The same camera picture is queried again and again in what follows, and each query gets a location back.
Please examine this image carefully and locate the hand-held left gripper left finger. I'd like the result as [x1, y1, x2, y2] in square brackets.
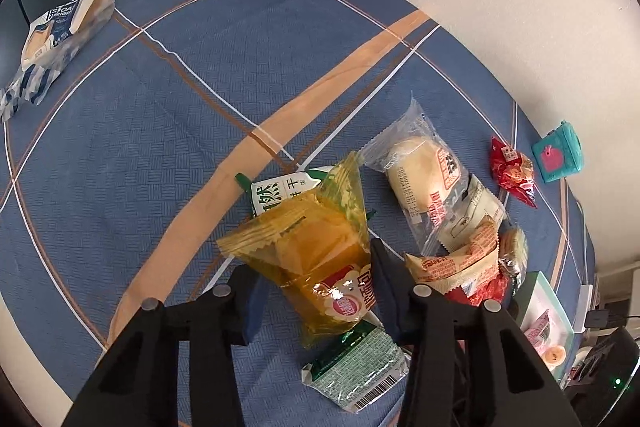
[60, 264, 273, 427]

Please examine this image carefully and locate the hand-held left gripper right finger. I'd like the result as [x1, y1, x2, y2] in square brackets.
[369, 238, 583, 427]

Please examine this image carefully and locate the yellow bread packet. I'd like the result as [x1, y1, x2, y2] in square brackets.
[216, 151, 381, 350]

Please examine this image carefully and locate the red gold patterned packet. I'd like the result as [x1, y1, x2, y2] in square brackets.
[442, 272, 508, 308]

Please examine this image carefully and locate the white tray with mint rim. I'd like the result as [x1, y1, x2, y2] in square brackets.
[510, 271, 576, 383]

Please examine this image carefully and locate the black charger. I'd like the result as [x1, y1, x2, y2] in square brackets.
[587, 307, 611, 330]

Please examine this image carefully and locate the small orange round snack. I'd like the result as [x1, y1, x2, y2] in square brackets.
[542, 344, 566, 368]

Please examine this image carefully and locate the cream orange striped packet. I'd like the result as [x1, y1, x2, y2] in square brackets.
[404, 217, 501, 285]

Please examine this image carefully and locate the pink snack packet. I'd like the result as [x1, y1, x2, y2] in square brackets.
[522, 312, 553, 348]

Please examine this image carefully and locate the green barcode snack packet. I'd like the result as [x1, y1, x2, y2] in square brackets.
[300, 319, 412, 415]

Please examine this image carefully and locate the clear white bun packet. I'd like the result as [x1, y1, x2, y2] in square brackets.
[359, 97, 473, 258]

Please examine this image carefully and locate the white snack packet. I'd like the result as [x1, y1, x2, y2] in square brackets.
[437, 174, 508, 253]

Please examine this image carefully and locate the white green biscuit packet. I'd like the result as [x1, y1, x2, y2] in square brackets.
[235, 164, 341, 220]

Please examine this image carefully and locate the olive clear snack packet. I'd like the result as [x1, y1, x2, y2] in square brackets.
[497, 227, 529, 280]

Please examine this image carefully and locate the small red candy packet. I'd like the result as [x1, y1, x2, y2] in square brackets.
[489, 137, 538, 210]

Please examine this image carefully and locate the blue plaid cloth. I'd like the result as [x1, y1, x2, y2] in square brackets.
[0, 0, 598, 427]

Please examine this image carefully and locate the teal toy box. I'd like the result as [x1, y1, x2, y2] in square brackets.
[531, 119, 583, 184]

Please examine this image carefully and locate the blue white toast bag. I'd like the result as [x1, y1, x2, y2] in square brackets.
[0, 0, 116, 122]

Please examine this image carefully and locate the grey power strip cable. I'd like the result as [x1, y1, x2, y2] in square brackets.
[574, 199, 591, 288]

